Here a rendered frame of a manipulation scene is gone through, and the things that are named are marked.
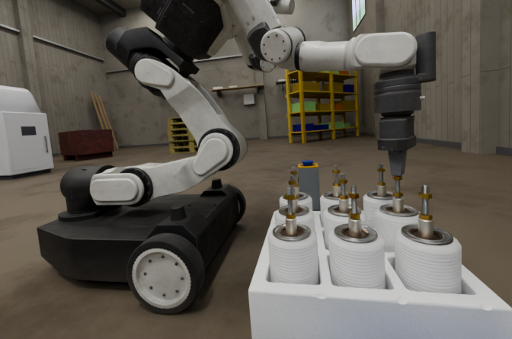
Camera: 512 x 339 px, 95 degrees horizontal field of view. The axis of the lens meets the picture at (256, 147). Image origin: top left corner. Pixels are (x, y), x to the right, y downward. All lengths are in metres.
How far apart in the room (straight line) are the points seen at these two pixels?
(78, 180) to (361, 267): 0.96
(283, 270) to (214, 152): 0.41
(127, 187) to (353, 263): 0.73
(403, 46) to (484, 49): 3.04
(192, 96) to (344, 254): 0.62
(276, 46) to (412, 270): 0.52
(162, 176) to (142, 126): 10.48
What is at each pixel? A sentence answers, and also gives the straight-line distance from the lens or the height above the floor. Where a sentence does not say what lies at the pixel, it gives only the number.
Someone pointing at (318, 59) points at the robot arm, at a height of 0.61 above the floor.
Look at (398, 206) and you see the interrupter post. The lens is 0.63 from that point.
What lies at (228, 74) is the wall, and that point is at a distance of 9.85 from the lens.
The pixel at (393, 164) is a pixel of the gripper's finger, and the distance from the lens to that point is 0.60.
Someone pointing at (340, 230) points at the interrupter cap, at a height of 0.25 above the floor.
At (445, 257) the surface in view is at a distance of 0.51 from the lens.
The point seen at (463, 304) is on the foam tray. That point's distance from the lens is 0.52.
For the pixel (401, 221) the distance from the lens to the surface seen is 0.60.
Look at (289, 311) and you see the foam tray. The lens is 0.49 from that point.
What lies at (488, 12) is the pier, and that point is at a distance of 3.69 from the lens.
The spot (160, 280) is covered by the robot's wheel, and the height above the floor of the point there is 0.09.
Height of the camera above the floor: 0.46
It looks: 5 degrees down
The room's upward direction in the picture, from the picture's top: 4 degrees counter-clockwise
